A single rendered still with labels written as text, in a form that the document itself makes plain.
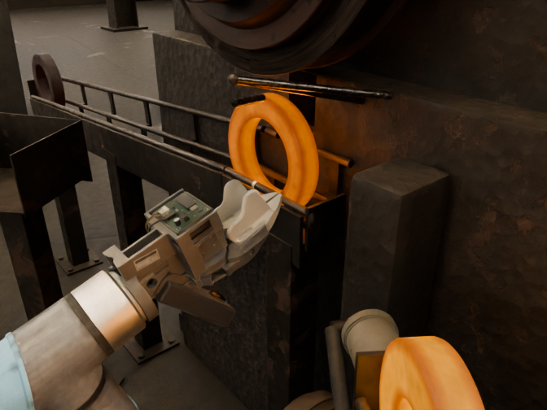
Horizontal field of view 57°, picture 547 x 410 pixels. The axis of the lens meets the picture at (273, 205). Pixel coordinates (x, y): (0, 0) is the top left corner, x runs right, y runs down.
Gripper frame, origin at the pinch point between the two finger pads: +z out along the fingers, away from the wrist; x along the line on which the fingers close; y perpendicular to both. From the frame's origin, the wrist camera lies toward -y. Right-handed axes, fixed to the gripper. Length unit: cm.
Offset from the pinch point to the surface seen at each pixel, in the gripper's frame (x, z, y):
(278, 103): 10.4, 11.8, 5.3
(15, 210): 50, -23, -8
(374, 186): -10.1, 7.3, 2.1
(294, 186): 5.8, 7.5, -4.7
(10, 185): 64, -21, -9
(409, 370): -28.2, -9.7, 4.5
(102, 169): 201, 25, -87
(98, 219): 150, 3, -80
